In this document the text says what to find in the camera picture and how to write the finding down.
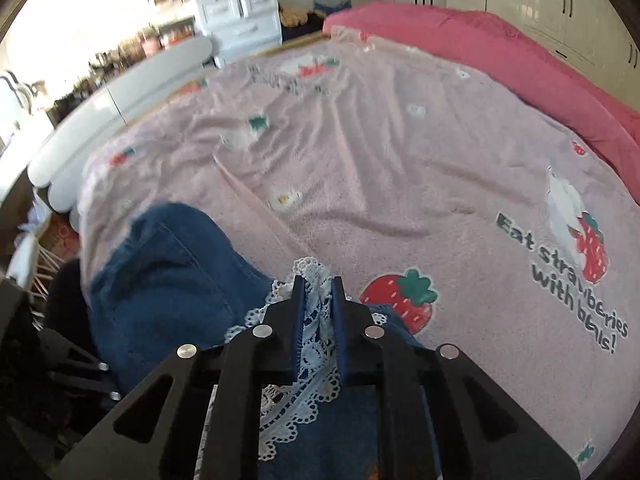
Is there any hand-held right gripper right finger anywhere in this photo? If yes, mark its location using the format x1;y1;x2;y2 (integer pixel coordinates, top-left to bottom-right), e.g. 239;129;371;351
331;276;583;480

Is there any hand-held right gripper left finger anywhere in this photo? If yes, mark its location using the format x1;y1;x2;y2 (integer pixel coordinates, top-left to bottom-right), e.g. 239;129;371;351
50;275;306;480

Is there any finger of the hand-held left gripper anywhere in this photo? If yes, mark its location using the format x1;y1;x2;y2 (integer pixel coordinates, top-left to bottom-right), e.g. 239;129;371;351
42;330;123;406

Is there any blue denim pants lace hem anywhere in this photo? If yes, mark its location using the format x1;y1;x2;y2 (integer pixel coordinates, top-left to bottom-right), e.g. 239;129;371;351
90;202;443;480

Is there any black chair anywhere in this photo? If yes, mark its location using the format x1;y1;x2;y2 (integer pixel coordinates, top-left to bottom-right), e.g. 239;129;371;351
47;257;101;356

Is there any cardboard box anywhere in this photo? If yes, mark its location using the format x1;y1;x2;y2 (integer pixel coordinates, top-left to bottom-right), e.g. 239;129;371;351
40;215;81;261

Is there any pink strawberry printed blanket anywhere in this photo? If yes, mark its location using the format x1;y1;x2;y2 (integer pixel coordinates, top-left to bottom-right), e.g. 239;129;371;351
77;25;640;480

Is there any white scalloped footboard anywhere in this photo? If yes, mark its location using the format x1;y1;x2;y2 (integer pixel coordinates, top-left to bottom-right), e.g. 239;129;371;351
27;35;213;216

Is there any white drawer cabinet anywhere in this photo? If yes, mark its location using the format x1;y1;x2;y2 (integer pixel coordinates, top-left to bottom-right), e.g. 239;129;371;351
192;0;283;68

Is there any brown plush toy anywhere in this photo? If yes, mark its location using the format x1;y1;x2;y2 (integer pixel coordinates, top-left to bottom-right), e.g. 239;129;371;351
280;7;313;28

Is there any cluttered shelf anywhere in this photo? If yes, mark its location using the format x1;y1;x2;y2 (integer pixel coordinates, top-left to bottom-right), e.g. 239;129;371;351
52;17;196;111

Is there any pink quilt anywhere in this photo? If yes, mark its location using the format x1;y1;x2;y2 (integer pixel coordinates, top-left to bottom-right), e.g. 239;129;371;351
322;1;640;186

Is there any white wire rack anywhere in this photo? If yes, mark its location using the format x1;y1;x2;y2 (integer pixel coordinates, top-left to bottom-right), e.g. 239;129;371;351
10;235;66;321

